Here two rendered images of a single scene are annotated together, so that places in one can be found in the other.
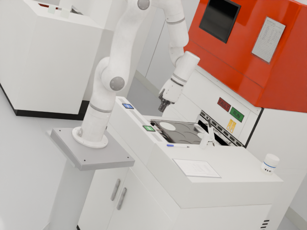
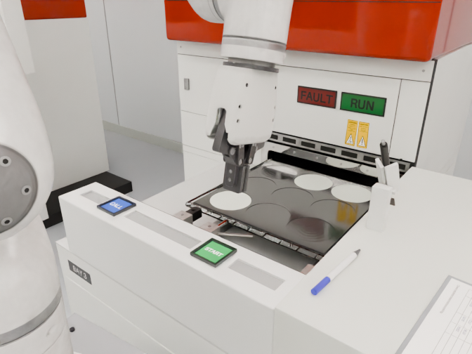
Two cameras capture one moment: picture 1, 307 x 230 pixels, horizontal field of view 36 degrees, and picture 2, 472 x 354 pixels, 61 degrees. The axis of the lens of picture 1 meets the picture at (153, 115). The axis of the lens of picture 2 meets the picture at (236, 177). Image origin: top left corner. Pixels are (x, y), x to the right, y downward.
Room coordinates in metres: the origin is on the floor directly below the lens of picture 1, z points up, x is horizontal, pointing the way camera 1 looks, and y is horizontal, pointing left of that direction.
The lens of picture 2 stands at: (1.77, 0.10, 1.35)
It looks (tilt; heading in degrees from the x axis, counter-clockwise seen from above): 24 degrees down; 345
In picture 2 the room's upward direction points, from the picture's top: straight up
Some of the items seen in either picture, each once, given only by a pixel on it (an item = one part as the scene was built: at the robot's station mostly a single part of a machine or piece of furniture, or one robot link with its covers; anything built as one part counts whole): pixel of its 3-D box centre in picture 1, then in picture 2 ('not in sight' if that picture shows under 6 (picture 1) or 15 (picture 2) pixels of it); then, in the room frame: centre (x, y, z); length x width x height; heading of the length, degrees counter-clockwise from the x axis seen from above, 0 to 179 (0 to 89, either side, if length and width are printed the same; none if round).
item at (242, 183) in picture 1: (215, 174); (454, 282); (2.21, -0.41, 0.89); 0.62 x 0.35 x 0.14; 127
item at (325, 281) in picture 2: (178, 146); (338, 269); (2.21, -0.18, 0.97); 0.14 x 0.01 x 0.01; 123
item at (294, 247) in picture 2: (166, 135); (248, 229); (2.47, -0.11, 0.90); 0.38 x 0.01 x 0.01; 37
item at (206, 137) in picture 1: (208, 137); (384, 192); (2.32, -0.32, 1.03); 0.06 x 0.04 x 0.13; 127
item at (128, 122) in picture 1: (134, 128); (164, 260); (2.41, 0.07, 0.89); 0.55 x 0.09 x 0.14; 37
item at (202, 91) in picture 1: (209, 106); (277, 116); (2.87, -0.32, 1.02); 0.81 x 0.03 x 0.40; 37
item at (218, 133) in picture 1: (215, 137); (325, 171); (2.72, -0.41, 0.89); 0.44 x 0.02 x 0.10; 37
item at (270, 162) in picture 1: (269, 164); not in sight; (2.30, -0.67, 1.01); 0.07 x 0.07 x 0.10
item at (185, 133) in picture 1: (191, 136); (292, 197); (2.58, -0.25, 0.90); 0.34 x 0.34 x 0.01; 37
